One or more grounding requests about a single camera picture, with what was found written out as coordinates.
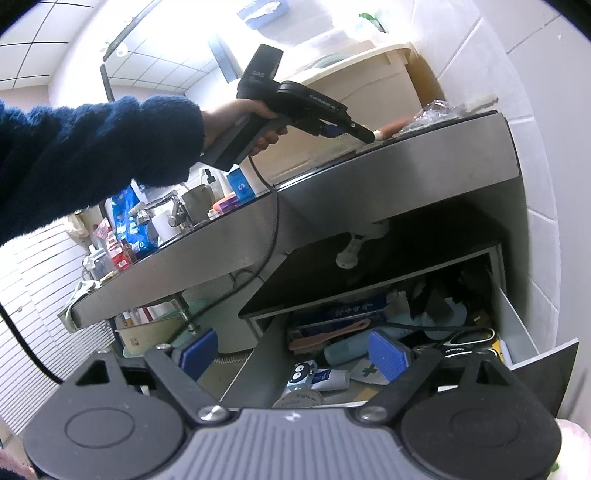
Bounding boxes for brown handled brush in drawer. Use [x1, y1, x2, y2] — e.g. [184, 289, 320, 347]
[288, 319, 372, 352]

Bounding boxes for white cup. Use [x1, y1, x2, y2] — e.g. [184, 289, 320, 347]
[151, 210, 181, 245]

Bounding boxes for black drawer with metal handle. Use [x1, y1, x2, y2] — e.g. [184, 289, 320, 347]
[218, 202, 581, 416]

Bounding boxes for person's left hand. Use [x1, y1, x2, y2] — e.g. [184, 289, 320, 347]
[201, 99, 287, 156]

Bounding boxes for light blue tube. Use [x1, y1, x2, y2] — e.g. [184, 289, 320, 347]
[324, 330, 372, 367]

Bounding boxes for chrome sink faucet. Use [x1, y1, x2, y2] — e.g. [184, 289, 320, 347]
[128, 190, 193, 230]

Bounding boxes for blue cartoon face box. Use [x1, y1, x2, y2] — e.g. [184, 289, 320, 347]
[226, 165, 256, 203]

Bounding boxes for corrugated metal drain hose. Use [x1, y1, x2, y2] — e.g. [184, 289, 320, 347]
[214, 352, 253, 368]

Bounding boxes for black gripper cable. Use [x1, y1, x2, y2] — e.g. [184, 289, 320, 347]
[181, 154, 283, 324]

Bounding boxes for purple and orange box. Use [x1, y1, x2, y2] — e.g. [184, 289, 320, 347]
[207, 193, 242, 221]

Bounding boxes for beige plastic dish rack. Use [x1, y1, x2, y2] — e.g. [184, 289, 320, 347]
[242, 43, 422, 184]

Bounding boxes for white brush with brown handle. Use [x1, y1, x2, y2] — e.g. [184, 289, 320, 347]
[374, 117, 413, 141]

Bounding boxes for blue snack bag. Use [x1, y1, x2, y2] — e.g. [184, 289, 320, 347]
[111, 185, 158, 260]

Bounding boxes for clear plastic bag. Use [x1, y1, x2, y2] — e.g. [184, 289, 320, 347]
[397, 94, 499, 136]

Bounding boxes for left forearm blue fleece sleeve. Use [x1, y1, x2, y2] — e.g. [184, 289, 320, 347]
[1, 96, 204, 243]

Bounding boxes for dark green mug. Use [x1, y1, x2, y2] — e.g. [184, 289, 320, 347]
[181, 185, 215, 225]

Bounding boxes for black handled scissors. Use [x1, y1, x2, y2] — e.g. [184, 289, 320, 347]
[414, 326, 498, 357]

